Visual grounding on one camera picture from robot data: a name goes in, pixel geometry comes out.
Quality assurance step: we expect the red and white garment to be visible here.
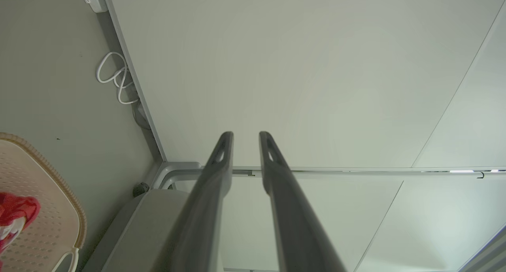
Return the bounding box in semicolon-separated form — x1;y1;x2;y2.
0;192;41;257

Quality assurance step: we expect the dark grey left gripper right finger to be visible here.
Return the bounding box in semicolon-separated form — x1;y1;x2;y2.
259;131;347;272

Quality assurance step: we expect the small black round knob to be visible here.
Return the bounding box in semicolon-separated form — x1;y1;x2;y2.
132;182;150;198

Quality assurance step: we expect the beige perforated laundry basket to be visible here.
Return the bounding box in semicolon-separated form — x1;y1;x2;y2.
0;132;87;272

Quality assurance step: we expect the white looped cable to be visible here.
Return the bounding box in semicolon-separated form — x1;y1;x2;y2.
96;51;140;105

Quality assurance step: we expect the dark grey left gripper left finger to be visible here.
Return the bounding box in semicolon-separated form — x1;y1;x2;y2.
158;131;234;272

